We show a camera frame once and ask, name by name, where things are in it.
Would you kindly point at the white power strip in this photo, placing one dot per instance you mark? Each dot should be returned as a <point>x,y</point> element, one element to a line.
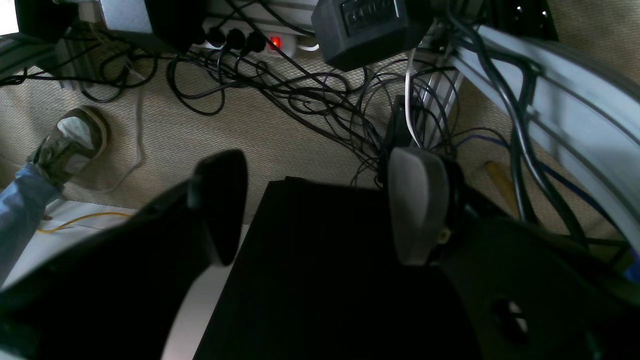
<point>260,38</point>

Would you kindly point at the grey sneaker shoe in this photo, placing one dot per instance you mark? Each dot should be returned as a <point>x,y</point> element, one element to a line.
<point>78,137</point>

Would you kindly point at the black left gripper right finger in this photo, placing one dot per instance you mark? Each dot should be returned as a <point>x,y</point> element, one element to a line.
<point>419,198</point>

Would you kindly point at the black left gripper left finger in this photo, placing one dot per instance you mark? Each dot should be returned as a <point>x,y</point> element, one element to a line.
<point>216,200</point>

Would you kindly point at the black box under table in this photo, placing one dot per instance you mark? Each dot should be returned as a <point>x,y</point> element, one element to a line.
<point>317,278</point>

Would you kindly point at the black power adapter box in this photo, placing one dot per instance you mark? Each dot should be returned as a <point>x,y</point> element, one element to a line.
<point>352,34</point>

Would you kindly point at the blue jeans leg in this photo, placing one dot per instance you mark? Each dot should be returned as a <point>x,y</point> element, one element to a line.
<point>22,207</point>

